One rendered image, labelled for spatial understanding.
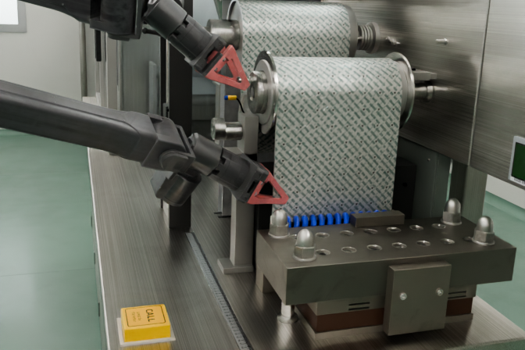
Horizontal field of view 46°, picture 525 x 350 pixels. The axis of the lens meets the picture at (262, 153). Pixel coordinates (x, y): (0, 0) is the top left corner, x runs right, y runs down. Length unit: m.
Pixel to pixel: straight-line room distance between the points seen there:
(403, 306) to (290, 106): 0.37
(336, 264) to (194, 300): 0.28
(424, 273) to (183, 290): 0.42
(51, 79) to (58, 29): 0.50
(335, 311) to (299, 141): 0.29
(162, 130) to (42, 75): 5.65
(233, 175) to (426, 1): 0.52
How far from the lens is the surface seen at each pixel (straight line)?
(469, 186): 1.44
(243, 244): 1.20
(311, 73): 1.08
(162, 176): 1.04
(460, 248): 1.07
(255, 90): 1.08
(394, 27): 1.37
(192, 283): 1.17
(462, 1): 1.17
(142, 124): 0.95
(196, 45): 1.04
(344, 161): 1.12
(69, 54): 6.58
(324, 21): 1.33
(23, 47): 6.59
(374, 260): 0.98
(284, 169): 1.08
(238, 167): 1.03
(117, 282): 1.18
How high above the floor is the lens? 1.41
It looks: 14 degrees down
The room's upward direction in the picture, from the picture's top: 2 degrees clockwise
